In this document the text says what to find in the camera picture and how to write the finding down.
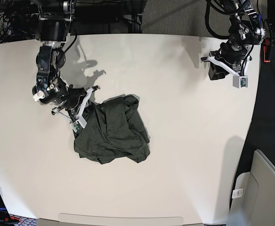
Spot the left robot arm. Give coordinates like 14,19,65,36
201,0,266,88

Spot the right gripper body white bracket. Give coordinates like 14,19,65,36
51,85,100,132

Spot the red clamp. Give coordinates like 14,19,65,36
263,38,271,63

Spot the white plastic bin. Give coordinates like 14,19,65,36
226,150,275,226

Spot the green long sleeve shirt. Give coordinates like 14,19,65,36
73,95,150,164

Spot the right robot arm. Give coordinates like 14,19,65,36
32,0,100,132

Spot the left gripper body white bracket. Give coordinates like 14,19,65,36
201,51,252,88

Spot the dark grey mat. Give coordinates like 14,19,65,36
237,46,275,179

